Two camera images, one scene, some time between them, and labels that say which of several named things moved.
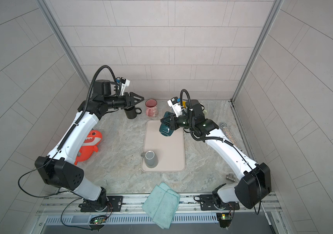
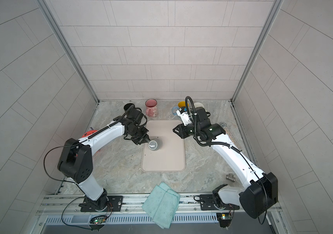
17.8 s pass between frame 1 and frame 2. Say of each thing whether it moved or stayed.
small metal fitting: stayed
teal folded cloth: stayed
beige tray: stayed
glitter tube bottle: stayed
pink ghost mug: stayed
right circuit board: stayed
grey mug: moved
